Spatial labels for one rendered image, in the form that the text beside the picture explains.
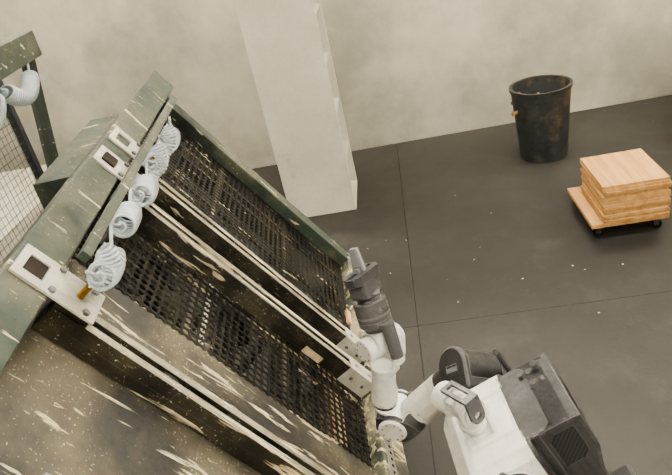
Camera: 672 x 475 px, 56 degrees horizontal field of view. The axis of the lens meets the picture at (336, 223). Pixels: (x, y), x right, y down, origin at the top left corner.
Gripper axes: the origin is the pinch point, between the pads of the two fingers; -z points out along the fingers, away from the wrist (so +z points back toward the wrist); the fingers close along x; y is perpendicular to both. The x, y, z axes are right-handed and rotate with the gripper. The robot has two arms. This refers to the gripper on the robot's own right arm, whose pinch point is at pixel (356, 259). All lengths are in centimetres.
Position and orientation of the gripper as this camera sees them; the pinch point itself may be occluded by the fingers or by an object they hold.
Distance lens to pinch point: 160.6
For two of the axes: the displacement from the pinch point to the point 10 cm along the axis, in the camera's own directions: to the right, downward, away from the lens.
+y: -8.1, 1.3, 5.8
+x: -5.2, 3.3, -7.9
